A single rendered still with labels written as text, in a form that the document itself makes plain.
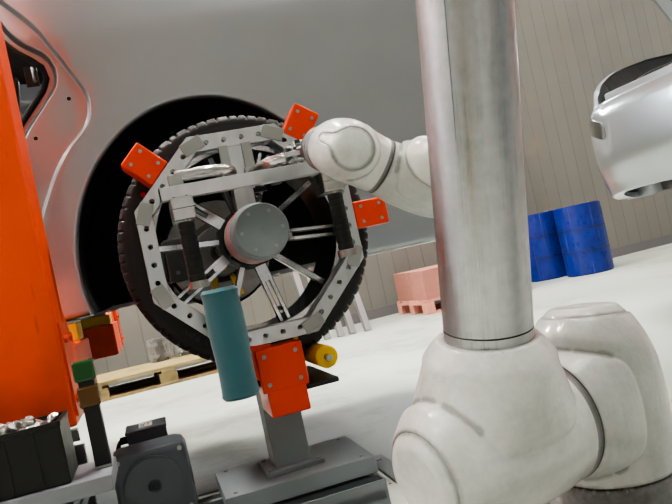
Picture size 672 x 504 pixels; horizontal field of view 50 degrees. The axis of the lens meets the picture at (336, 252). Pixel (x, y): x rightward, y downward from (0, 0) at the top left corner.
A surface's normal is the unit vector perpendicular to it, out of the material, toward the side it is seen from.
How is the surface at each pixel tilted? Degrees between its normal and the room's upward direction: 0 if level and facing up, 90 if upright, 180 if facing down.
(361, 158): 111
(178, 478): 90
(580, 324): 49
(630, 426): 96
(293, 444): 90
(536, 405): 98
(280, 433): 90
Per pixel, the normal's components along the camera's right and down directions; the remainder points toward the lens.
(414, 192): -0.18, 0.73
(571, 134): 0.36, -0.09
